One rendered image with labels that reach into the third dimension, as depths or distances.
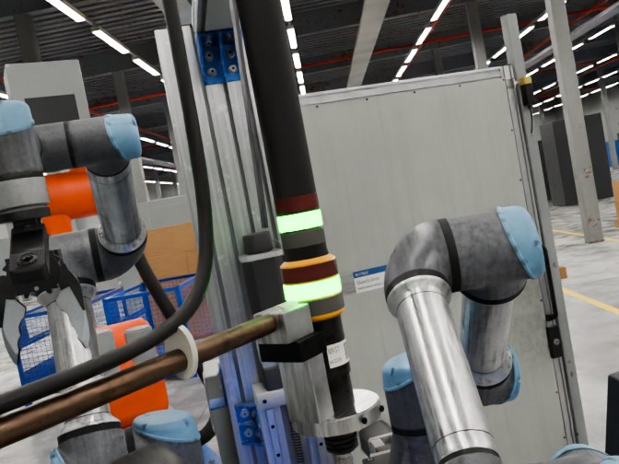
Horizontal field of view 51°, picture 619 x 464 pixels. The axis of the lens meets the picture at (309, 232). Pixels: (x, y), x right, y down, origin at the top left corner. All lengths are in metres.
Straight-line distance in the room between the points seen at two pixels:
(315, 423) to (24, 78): 4.12
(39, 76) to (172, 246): 4.49
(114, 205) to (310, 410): 0.80
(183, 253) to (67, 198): 4.21
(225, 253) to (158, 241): 7.25
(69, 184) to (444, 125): 2.69
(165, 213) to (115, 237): 9.86
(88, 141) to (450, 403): 0.66
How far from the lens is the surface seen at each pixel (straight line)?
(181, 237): 8.54
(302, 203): 0.48
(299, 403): 0.49
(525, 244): 1.00
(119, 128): 1.08
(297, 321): 0.46
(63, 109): 4.47
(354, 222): 2.42
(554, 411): 2.94
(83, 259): 1.39
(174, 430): 1.27
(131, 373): 0.38
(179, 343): 0.40
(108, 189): 1.16
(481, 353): 1.23
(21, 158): 0.98
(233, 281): 1.40
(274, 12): 0.50
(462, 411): 0.82
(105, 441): 1.30
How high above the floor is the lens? 1.62
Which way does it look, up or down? 3 degrees down
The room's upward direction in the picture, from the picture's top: 11 degrees counter-clockwise
